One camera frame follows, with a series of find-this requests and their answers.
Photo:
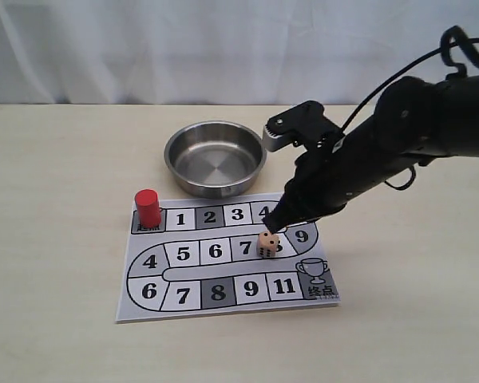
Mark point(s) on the red cylinder game piece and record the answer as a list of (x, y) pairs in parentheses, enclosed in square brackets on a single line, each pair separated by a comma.
[(148, 208)]

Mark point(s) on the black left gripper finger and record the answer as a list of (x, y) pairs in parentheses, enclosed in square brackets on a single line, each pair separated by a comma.
[(278, 219)]

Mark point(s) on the beige wooden die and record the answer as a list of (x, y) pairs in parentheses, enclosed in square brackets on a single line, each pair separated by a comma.
[(267, 245)]

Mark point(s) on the printed paper game board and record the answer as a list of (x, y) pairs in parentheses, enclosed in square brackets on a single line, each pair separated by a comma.
[(201, 260)]

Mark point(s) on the round stainless steel bowl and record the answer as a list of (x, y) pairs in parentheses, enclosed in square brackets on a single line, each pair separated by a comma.
[(215, 159)]

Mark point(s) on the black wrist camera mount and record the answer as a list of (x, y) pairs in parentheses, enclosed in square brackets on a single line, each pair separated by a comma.
[(302, 125)]

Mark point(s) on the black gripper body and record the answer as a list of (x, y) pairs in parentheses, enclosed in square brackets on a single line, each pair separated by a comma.
[(388, 142)]

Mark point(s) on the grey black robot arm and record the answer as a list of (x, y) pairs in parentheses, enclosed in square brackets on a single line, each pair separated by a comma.
[(456, 132)]

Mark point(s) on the white backdrop curtain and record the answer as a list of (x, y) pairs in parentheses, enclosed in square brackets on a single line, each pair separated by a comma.
[(214, 52)]

